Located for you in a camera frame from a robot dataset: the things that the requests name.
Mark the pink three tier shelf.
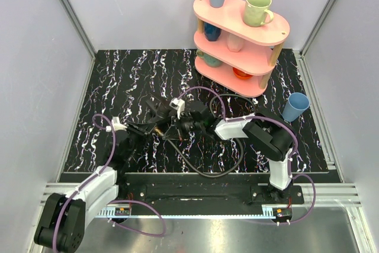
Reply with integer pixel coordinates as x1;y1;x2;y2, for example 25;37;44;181
193;0;290;98

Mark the grey flexible metal hose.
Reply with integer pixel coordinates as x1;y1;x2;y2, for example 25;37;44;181
161;94;258;177

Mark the blue cup on mat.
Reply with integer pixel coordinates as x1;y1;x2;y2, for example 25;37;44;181
282;92;310;122

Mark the teal glazed mug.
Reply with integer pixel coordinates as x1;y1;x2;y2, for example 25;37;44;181
196;50;223;68

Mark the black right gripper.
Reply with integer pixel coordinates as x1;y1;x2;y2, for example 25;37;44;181
164;111;204;140

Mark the pink faceted cup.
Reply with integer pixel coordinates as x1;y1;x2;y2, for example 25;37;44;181
227;33;245;52

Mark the silver aluminium rail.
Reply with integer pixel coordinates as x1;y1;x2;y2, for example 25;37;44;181
38;183;364;218

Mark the green mug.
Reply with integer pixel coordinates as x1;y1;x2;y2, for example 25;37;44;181
243;0;274;27

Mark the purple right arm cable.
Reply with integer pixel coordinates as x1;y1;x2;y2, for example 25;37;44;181
177;86;316;225

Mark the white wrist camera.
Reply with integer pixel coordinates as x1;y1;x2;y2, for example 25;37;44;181
105;117;127;133
169;98;185;119

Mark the dark blue cup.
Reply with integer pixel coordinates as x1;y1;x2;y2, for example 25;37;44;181
204;23;221;41

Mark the dark grey faucet mixer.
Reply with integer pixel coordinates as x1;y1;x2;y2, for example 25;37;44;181
139;95;177;139

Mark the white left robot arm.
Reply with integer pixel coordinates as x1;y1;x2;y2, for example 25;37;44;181
33;121;156;252

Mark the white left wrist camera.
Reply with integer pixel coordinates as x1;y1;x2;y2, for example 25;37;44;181
105;117;127;133

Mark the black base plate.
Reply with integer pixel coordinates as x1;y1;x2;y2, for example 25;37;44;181
123;173;304;206

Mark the orange bowl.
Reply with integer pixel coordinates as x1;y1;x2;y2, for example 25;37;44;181
232;68;253;80

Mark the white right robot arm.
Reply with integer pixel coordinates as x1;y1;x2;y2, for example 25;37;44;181
162;101;298;204

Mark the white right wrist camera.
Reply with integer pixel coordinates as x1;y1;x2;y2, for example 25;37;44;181
169;98;185;119

